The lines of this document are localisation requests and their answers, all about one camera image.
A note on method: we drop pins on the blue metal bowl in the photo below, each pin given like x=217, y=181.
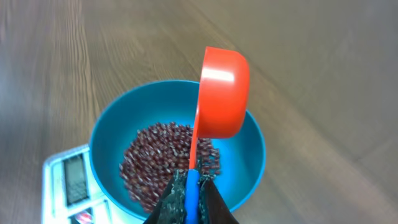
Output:
x=243, y=157

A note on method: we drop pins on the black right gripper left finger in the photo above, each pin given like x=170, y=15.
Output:
x=170, y=209

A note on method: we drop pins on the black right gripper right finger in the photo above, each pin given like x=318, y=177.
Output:
x=211, y=207

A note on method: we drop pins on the red measuring scoop blue handle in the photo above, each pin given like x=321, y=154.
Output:
x=221, y=108

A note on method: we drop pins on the beans in blue bowl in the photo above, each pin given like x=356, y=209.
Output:
x=153, y=157

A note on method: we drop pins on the white digital kitchen scale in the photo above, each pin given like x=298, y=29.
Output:
x=70, y=194

